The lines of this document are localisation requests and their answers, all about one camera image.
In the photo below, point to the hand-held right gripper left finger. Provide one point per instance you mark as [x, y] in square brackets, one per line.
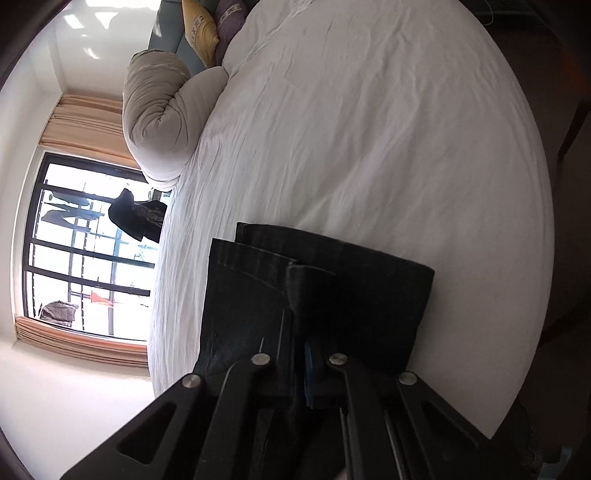
[286, 369]

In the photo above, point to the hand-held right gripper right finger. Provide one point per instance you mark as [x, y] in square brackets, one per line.
[308, 374]

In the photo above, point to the black denim pants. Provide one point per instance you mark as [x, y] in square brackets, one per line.
[364, 295]

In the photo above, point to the hanging orange cloth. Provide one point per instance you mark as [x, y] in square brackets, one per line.
[101, 299]

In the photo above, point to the hanging dark jacket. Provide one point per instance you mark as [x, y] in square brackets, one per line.
[134, 214]

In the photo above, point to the black framed window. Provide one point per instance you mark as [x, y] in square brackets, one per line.
[92, 247]

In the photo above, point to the hanging grey quilted jacket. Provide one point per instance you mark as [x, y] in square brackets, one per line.
[57, 313]

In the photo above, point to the bed with white sheet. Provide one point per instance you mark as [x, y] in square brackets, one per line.
[369, 138]

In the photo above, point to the hanging dark trousers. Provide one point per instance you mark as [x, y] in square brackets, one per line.
[60, 216]

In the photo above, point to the rolled grey white duvet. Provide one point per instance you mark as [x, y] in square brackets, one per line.
[157, 115]

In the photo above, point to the yellow patterned pillow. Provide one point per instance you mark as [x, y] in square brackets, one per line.
[202, 32]

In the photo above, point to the purple patterned pillow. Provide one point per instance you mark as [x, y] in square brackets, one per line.
[231, 18]

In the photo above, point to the teal headboard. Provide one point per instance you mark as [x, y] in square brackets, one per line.
[170, 32]

